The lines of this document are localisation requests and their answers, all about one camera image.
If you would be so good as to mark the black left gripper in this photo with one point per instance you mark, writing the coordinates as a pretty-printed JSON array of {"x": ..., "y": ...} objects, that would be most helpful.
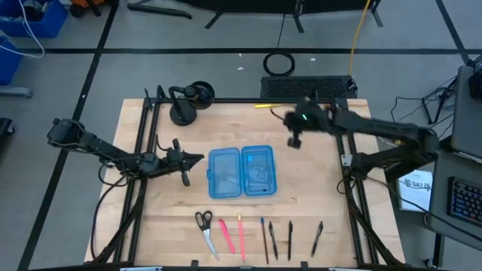
[{"x": 173, "y": 160}]

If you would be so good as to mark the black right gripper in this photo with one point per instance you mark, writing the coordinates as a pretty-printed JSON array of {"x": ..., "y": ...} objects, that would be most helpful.
[{"x": 312, "y": 120}]

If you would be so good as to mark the pink highlighter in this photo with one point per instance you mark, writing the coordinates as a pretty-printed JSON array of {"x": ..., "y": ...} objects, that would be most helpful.
[{"x": 227, "y": 236}]

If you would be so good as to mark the black pen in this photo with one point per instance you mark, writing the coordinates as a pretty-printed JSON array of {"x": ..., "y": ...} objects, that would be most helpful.
[
  {"x": 290, "y": 241},
  {"x": 273, "y": 241},
  {"x": 317, "y": 239}
]

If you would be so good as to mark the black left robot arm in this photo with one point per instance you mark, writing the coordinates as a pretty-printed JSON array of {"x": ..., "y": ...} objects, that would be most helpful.
[{"x": 94, "y": 145}]

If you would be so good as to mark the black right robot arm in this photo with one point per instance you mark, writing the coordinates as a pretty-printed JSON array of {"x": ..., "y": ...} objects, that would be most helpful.
[{"x": 376, "y": 126}]

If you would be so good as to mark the clear blue plastic pencil box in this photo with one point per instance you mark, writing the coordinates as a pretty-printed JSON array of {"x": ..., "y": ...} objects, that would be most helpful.
[{"x": 241, "y": 173}]

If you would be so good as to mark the yellow pen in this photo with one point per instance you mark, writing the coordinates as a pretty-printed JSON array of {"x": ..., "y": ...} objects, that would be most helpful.
[{"x": 267, "y": 105}]

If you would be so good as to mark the black vented computer case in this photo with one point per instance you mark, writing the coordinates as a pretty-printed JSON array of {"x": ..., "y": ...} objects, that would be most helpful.
[{"x": 301, "y": 87}]

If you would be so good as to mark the black desk lamp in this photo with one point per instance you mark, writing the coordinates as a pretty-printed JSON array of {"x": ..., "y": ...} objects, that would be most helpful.
[{"x": 182, "y": 116}]

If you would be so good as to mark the thin pink pencil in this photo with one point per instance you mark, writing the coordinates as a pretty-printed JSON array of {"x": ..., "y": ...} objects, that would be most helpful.
[{"x": 241, "y": 237}]

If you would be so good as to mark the brown pencil with blue cap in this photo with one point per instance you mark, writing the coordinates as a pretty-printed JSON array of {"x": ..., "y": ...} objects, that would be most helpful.
[{"x": 264, "y": 241}]

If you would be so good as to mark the black stand with legs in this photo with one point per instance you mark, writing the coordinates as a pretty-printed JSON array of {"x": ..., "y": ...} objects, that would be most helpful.
[{"x": 263, "y": 4}]

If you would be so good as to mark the white label strip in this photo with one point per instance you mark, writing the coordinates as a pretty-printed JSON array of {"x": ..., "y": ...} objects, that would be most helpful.
[{"x": 141, "y": 268}]

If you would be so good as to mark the white printed paper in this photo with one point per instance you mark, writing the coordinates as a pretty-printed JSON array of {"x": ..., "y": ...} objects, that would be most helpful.
[{"x": 414, "y": 195}]

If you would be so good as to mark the black stand leg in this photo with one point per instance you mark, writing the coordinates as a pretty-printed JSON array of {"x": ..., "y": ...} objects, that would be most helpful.
[{"x": 158, "y": 10}]

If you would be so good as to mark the grey desk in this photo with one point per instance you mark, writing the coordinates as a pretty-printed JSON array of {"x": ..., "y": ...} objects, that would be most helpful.
[{"x": 438, "y": 188}]

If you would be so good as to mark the grey laptop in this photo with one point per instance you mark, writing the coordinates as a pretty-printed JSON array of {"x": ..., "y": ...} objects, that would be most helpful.
[{"x": 467, "y": 120}]

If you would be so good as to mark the black and orange bag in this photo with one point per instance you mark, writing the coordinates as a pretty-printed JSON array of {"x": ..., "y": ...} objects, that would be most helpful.
[{"x": 86, "y": 4}]

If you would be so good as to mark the grey metal base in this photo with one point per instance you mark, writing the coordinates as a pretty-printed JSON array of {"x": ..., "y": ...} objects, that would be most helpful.
[{"x": 15, "y": 92}]

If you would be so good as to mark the black object at floor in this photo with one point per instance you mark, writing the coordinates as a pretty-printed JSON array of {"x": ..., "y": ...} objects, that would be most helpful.
[{"x": 4, "y": 126}]

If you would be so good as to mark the black device on laptop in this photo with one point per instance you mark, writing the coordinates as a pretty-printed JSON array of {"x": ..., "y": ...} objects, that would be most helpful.
[{"x": 476, "y": 83}]

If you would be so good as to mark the black keyboard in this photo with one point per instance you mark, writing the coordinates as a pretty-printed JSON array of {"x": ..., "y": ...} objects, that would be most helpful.
[{"x": 467, "y": 201}]

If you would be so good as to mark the large blue plastic bin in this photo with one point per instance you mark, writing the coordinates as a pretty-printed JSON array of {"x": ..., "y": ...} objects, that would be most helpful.
[{"x": 49, "y": 26}]

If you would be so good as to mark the small blue plastic bin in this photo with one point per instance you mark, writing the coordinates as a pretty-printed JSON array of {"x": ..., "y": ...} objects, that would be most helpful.
[{"x": 7, "y": 64}]

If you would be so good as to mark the white frame bracket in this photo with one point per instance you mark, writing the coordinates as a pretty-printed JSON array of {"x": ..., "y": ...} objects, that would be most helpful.
[{"x": 346, "y": 160}]

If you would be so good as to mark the silver aluminium rail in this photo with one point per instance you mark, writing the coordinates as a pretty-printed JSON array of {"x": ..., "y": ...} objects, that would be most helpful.
[{"x": 350, "y": 269}]

